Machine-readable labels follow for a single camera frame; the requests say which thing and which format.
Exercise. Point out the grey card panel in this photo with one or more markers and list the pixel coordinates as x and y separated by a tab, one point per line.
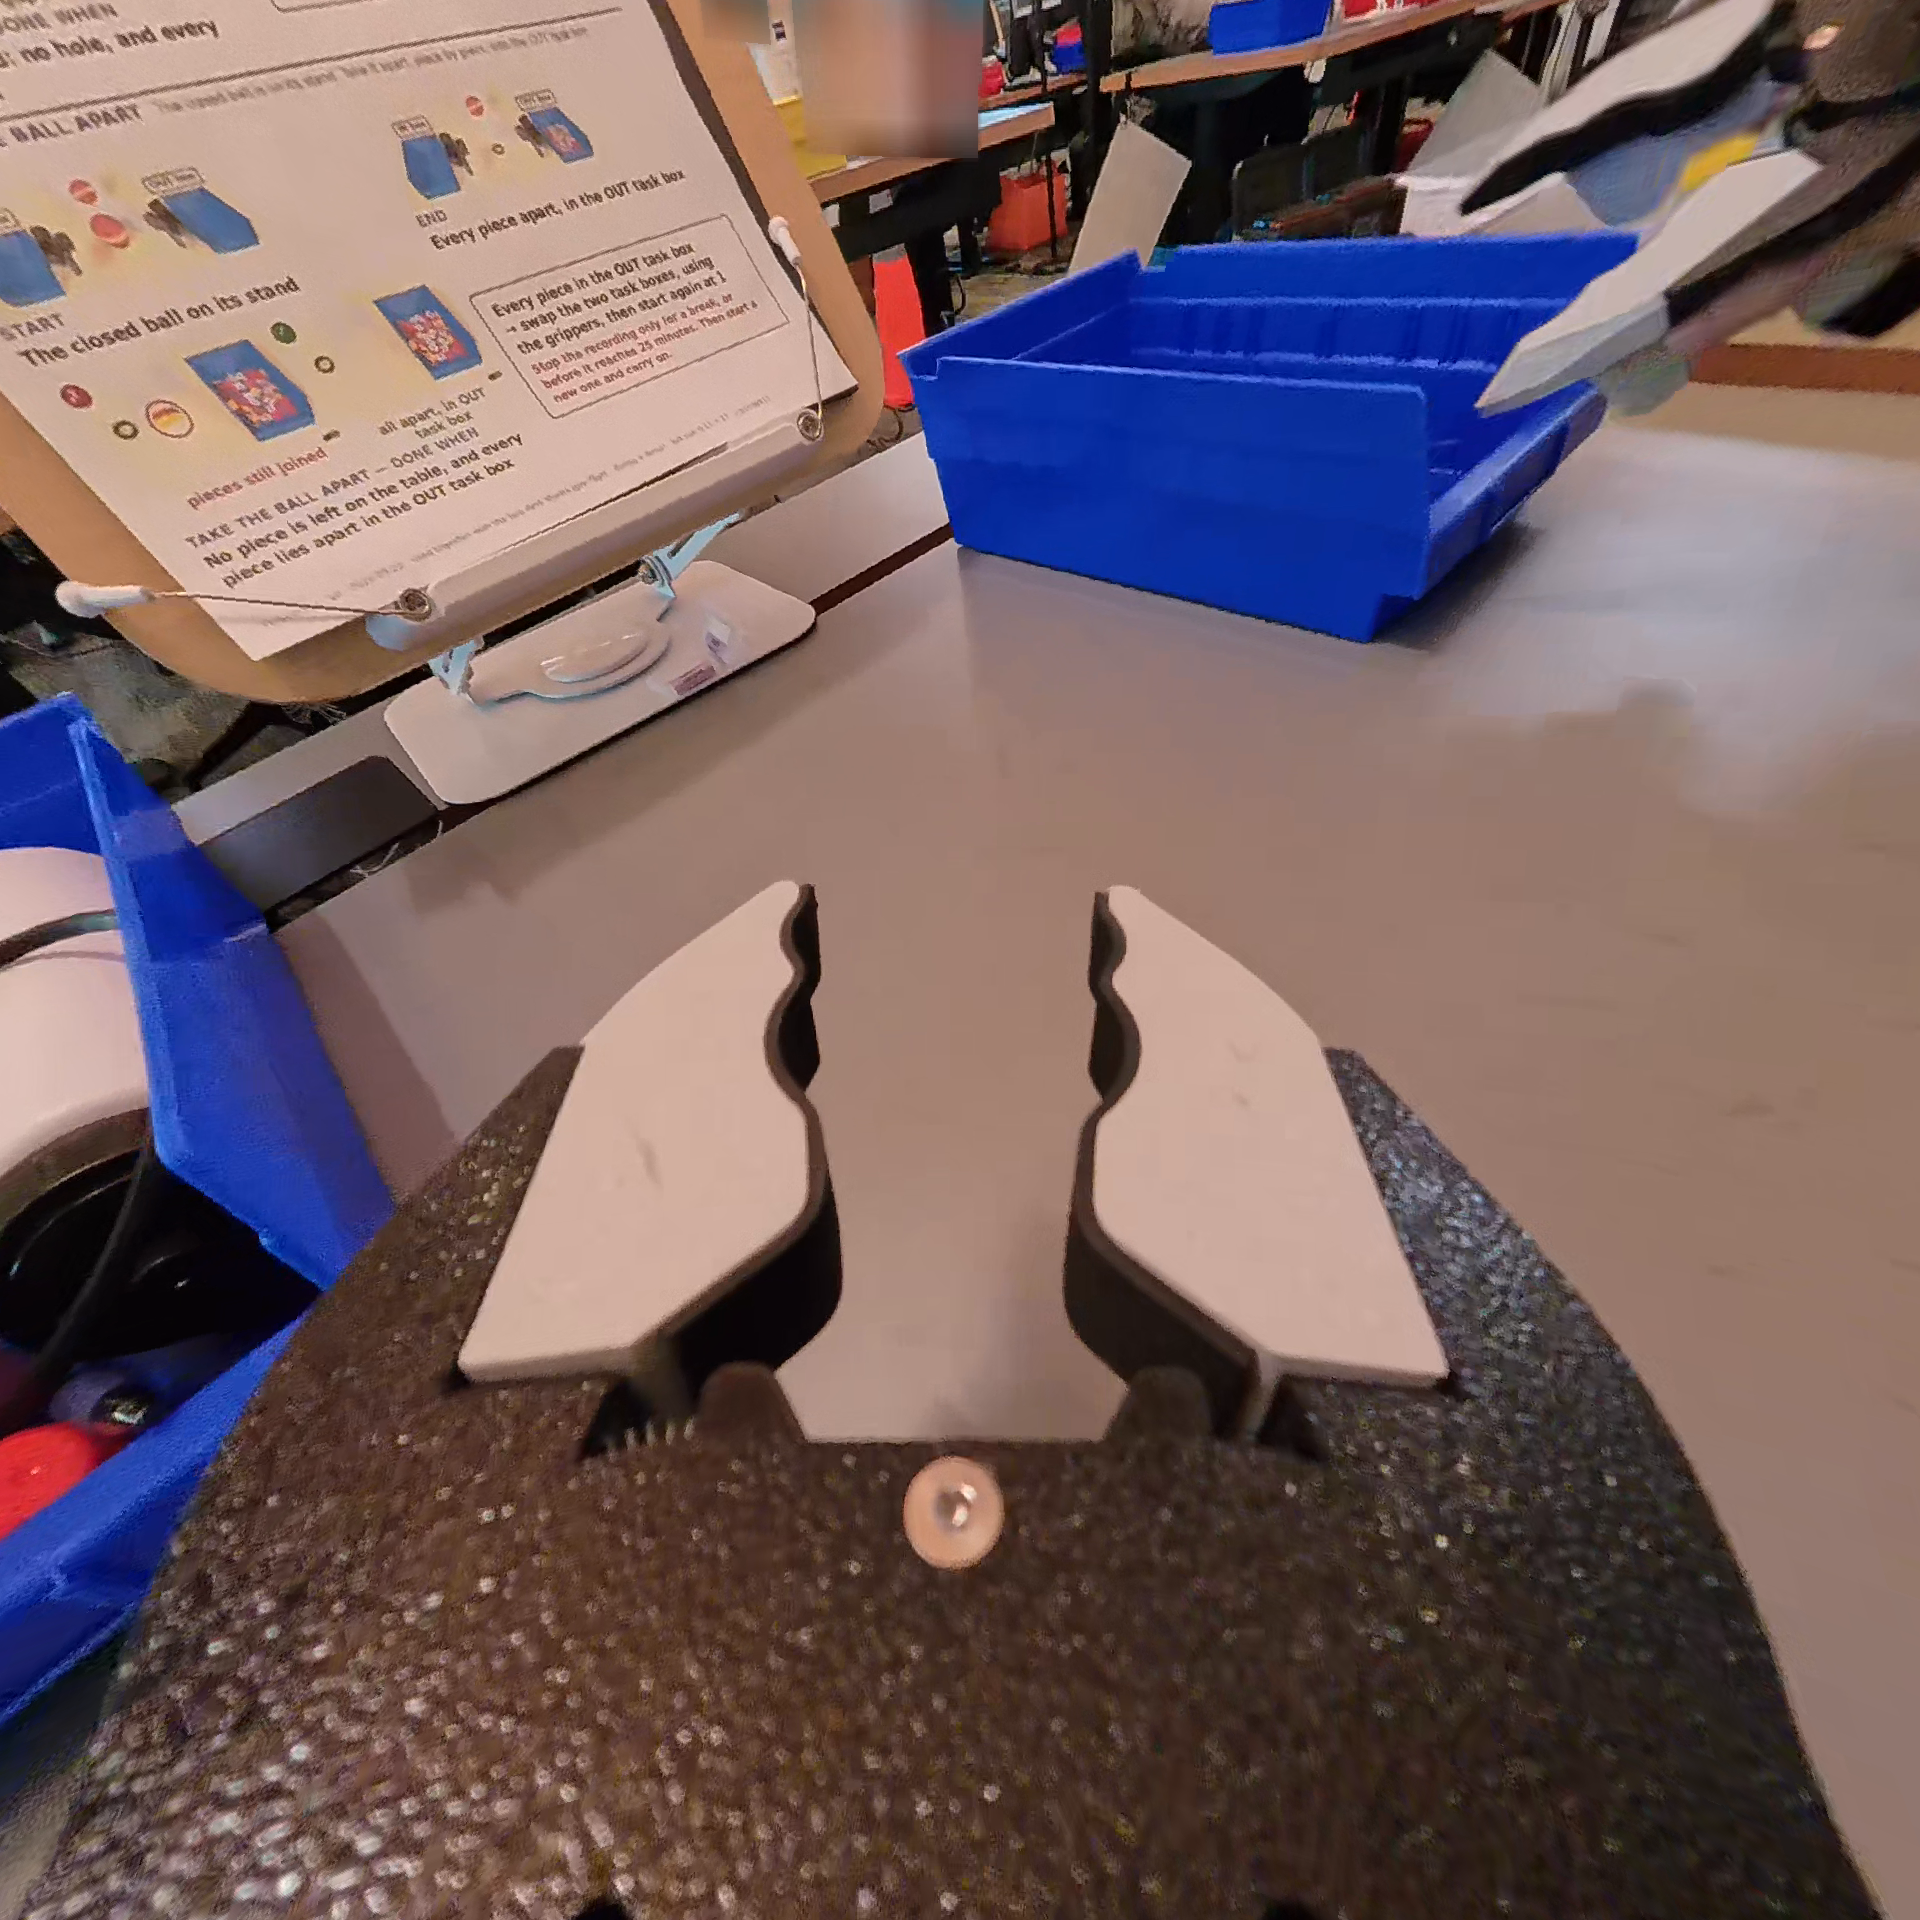
1480	99
1131	196

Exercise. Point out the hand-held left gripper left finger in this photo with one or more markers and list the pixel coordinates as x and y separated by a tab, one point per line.
658	1184

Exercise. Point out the red plastic piece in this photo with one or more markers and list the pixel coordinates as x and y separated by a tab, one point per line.
43	1479

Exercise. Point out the instruction sheet board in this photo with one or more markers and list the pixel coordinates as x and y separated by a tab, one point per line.
370	302

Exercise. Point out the small blue bin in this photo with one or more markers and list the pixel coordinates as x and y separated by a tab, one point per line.
1264	23

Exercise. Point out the white board stand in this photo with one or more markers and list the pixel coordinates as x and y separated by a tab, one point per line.
596	717

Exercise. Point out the blue divided plastic bin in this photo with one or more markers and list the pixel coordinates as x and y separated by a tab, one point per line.
1201	493

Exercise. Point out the white papers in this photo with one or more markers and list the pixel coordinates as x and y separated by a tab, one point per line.
1499	204

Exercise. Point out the orange crate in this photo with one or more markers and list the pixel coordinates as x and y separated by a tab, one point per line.
1031	211

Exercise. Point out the wooden top desk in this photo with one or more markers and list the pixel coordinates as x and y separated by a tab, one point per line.
1351	38

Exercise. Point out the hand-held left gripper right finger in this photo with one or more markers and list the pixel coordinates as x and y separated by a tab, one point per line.
1259	1200

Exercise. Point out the white cylinder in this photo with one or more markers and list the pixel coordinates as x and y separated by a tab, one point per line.
68	1045

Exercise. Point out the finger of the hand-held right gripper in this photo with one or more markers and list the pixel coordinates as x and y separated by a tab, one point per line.
1636	75
1648	286

